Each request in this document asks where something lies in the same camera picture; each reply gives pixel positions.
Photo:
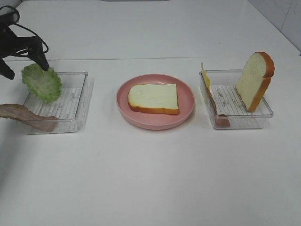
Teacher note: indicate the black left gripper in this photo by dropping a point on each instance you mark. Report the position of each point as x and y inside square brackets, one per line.
[23, 46]

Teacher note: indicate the green lettuce leaf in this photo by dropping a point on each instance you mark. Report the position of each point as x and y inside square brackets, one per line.
[45, 85]

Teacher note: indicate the bacon strip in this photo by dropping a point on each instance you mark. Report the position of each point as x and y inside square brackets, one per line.
[221, 121]
[21, 113]

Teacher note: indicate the bread slice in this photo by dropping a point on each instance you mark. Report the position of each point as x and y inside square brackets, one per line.
[154, 98]
[255, 79]

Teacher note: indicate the left clear plastic tray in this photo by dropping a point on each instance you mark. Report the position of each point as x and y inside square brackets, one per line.
[70, 109]

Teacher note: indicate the clear plastic tray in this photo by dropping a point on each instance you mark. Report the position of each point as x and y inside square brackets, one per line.
[70, 109]
[228, 102]

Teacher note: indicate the pink round plate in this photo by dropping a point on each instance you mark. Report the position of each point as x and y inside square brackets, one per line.
[186, 102]

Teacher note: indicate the yellow cheese slice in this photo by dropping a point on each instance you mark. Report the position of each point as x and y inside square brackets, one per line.
[207, 80]

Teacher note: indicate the right clear plastic tray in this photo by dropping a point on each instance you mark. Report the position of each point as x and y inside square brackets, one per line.
[228, 102]

